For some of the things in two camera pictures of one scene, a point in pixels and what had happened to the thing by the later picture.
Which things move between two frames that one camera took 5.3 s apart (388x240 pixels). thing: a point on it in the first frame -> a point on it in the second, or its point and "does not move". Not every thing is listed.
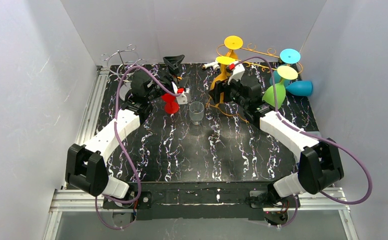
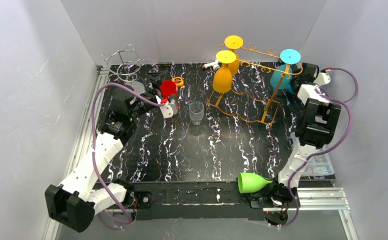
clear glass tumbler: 196,112 does not move
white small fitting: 215,65 does not move
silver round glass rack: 120,67 does not move
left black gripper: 166,77 -> 158,91
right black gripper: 219,91 -> 295,79
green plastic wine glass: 284,72 -> 250,182
